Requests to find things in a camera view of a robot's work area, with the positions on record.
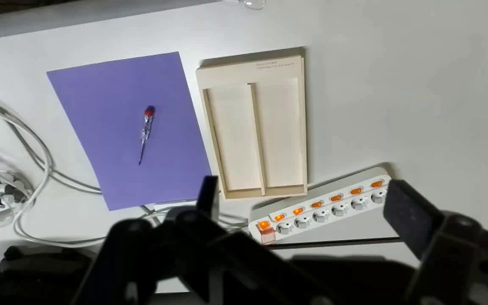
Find thick white cable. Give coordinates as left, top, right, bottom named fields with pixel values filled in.
left=0, top=74, right=107, bottom=251

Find purple mat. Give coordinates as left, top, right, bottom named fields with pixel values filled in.
left=46, top=51, right=213, bottom=212

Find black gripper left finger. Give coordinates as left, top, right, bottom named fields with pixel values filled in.
left=73, top=174, right=335, bottom=305

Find thin white cable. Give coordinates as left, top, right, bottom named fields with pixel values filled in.
left=0, top=98, right=105, bottom=196

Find wooden divided tray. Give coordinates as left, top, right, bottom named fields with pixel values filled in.
left=195, top=46, right=310, bottom=201

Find white power strip orange switches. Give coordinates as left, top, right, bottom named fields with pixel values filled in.
left=247, top=163, right=395, bottom=246

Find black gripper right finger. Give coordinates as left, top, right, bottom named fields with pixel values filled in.
left=383, top=178, right=488, bottom=305

